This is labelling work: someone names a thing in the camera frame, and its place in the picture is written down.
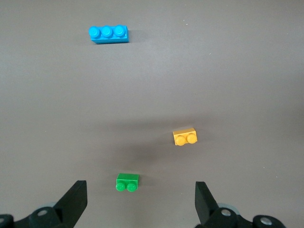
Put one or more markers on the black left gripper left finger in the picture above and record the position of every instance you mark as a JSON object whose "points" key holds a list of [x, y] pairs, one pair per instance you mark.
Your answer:
{"points": [[69, 209]]}

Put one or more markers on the blue three-stud block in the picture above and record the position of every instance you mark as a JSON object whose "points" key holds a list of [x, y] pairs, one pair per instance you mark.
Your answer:
{"points": [[109, 38]]}

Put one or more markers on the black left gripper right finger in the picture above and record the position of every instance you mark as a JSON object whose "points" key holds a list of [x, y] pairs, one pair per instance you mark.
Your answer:
{"points": [[206, 209]]}

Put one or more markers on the green two-stud block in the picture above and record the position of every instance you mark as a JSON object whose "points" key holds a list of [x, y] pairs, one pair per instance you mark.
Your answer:
{"points": [[127, 178]]}

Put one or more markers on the yellow two-stud block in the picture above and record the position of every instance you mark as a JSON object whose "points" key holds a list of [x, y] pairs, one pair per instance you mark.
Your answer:
{"points": [[184, 134]]}

